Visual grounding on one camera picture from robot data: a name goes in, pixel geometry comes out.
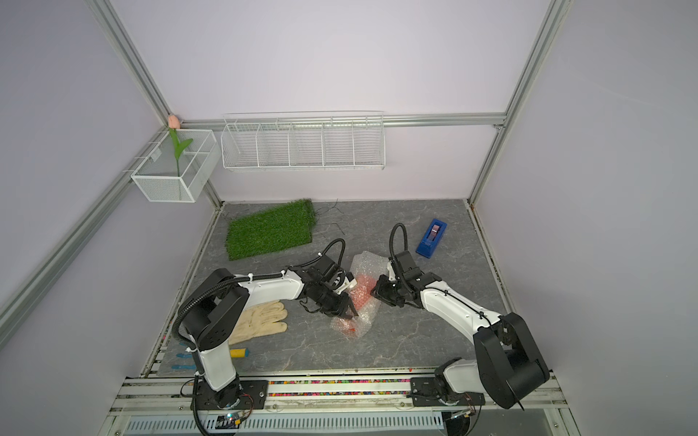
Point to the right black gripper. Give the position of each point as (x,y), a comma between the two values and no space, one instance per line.
(378,291)

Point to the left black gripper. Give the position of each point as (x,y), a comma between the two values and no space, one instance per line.
(342,306)

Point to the red plastic wine glass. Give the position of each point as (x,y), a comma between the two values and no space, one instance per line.
(360,314)

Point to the clear bubble wrap sheet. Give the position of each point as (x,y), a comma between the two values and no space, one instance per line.
(366,268)

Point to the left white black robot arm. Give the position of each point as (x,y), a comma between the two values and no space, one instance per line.
(207,318)

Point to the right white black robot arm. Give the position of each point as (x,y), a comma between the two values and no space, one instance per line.
(508,365)

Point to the green artificial grass mat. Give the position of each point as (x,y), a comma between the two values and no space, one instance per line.
(272,230)

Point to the blue tape dispenser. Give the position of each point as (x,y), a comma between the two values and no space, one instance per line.
(432,238)

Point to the cream work glove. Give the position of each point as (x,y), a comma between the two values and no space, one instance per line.
(259,321)

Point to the artificial pink tulip flower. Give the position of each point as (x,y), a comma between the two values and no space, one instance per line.
(179,145)

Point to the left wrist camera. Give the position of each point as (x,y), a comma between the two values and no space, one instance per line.
(349,283)

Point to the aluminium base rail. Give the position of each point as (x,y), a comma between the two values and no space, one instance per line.
(379,392)

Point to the yellow blue handled tool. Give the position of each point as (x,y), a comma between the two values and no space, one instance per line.
(188,360)

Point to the white wire wall shelf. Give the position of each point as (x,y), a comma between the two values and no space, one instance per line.
(304,140)

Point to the white mesh wall basket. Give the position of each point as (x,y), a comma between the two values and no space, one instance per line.
(156,175)

